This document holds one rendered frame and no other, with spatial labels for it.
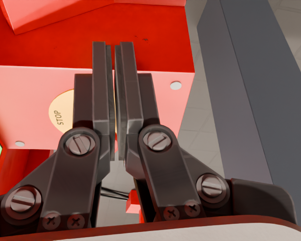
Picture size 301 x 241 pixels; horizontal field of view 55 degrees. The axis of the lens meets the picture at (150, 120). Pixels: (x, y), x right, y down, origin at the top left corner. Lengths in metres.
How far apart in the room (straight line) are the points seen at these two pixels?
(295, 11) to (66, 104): 1.08
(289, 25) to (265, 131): 0.68
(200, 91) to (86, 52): 1.22
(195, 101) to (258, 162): 0.87
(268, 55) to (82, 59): 0.69
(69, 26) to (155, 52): 0.07
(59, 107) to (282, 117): 0.56
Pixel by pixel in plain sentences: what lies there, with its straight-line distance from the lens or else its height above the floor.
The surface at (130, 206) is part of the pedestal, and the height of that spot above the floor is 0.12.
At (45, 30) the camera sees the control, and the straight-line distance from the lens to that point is 0.23.
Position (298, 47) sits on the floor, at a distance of 1.36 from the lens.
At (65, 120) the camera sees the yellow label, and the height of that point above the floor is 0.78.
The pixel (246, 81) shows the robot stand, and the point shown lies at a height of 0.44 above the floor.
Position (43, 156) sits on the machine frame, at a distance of 1.65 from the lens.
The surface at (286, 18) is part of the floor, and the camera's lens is 1.24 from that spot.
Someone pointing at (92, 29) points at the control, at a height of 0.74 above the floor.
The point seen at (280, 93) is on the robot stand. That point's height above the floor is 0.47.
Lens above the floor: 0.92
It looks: 36 degrees down
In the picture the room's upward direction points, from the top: 178 degrees clockwise
